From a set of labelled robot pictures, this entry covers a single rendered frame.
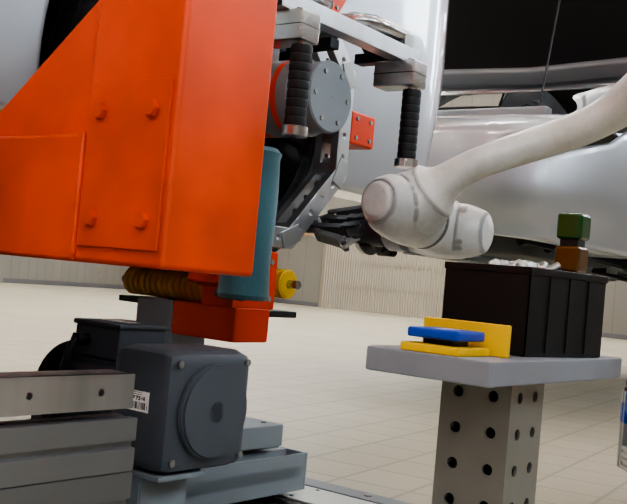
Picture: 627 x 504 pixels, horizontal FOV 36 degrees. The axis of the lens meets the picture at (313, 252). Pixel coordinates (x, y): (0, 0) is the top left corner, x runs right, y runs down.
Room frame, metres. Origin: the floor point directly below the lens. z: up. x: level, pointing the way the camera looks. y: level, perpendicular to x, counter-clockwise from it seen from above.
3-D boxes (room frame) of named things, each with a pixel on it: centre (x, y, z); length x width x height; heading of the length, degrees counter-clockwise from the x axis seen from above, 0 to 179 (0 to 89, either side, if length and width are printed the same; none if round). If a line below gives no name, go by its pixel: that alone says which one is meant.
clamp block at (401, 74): (1.82, -0.13, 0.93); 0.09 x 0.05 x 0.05; 53
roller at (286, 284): (1.96, 0.14, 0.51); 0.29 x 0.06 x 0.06; 53
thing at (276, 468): (1.91, 0.27, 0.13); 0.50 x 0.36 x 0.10; 143
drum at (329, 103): (1.76, 0.07, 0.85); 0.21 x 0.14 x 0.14; 53
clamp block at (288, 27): (1.55, 0.07, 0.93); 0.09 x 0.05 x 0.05; 53
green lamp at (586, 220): (1.47, -0.39, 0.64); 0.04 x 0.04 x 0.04; 53
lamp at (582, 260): (1.47, -0.39, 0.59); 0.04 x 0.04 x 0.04; 53
